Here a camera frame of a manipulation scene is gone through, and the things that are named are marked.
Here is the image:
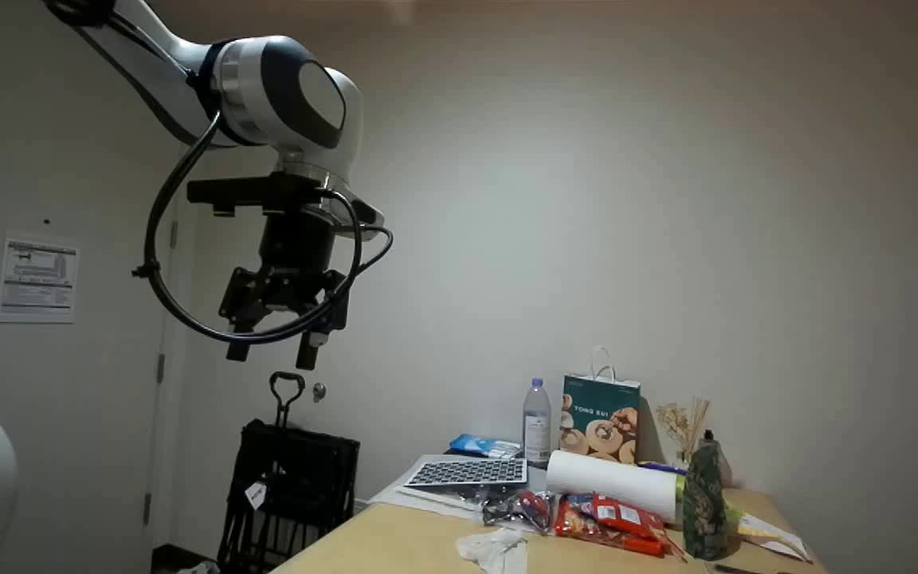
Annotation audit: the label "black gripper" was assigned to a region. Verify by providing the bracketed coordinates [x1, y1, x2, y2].
[219, 213, 347, 369]

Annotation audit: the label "white cloth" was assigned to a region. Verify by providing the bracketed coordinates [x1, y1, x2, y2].
[455, 527, 528, 574]

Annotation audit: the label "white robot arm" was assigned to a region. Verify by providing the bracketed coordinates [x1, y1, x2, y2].
[41, 0, 383, 369]

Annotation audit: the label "black folding cart crate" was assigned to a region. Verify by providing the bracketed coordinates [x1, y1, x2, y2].
[215, 369, 360, 574]

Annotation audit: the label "black white checkerboard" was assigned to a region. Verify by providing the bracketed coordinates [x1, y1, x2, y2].
[406, 459, 528, 489]

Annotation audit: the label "blue plastic packet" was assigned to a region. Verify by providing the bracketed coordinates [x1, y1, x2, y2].
[445, 433, 519, 459]

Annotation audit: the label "white paper sheet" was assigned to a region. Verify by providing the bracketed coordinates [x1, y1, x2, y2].
[384, 458, 528, 517]

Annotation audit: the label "clear plastic water bottle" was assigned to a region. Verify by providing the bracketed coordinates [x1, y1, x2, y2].
[521, 378, 552, 465]

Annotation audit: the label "green donut gift bag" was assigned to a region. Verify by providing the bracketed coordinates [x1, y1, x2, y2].
[557, 378, 641, 465]

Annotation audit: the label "red snack packet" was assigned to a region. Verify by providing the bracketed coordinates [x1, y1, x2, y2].
[552, 495, 668, 557]

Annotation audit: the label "white paper towel roll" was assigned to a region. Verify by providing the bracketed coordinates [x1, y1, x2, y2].
[544, 449, 674, 525]

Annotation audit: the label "wooden reed sticks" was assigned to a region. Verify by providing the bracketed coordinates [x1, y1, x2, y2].
[655, 398, 709, 464]

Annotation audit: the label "dark green patterned bottle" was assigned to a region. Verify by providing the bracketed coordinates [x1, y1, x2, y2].
[677, 433, 731, 562]

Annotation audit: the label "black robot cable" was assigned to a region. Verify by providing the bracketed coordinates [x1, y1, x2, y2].
[129, 109, 394, 347]

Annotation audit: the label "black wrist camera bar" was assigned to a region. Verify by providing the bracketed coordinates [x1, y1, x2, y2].
[183, 174, 387, 230]

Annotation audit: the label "white wall notice paper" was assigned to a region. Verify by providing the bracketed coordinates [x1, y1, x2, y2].
[0, 236, 80, 327]

